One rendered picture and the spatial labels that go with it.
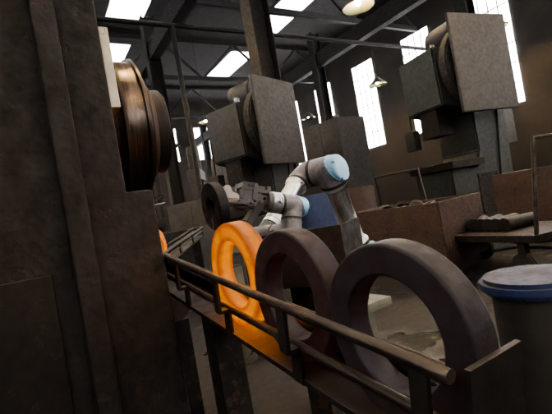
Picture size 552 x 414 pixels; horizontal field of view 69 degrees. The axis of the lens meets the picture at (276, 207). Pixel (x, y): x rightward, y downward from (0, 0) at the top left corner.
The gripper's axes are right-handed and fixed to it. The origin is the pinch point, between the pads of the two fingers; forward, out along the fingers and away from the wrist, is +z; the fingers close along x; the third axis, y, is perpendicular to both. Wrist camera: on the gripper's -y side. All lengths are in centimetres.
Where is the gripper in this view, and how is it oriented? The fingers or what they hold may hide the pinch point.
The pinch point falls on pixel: (213, 200)
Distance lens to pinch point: 131.4
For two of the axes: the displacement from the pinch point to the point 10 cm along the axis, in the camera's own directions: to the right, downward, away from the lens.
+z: -8.6, -1.2, -5.0
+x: 5.1, -0.8, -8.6
